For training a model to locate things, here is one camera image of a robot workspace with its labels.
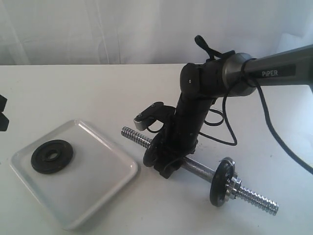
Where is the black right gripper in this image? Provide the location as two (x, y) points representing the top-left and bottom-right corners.
(151, 107), (199, 179)

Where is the black weight plate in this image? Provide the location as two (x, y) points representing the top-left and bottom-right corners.
(31, 140), (74, 174)

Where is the chrome dumbbell bar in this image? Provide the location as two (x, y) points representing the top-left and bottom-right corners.
(121, 126), (279, 215)

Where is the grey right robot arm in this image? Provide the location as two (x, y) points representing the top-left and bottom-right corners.
(143, 44), (313, 178)

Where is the black plate left end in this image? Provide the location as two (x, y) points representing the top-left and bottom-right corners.
(143, 134), (162, 167)

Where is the black plate end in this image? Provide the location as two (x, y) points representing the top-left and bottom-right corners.
(209, 157), (235, 207)
(143, 134), (162, 167)

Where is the black plate right end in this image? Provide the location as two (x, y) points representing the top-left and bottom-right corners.
(209, 157), (235, 207)

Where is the white rectangular tray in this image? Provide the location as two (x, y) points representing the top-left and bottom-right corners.
(10, 119), (138, 230)

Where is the chrome spin-lock nut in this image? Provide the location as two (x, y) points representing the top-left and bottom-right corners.
(225, 177), (242, 200)

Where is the white sheer curtain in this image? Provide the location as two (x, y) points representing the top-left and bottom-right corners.
(0, 0), (313, 65)

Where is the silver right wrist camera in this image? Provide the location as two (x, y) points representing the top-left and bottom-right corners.
(134, 102), (164, 131)

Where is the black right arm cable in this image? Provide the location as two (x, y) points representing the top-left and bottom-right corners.
(194, 35), (313, 175)

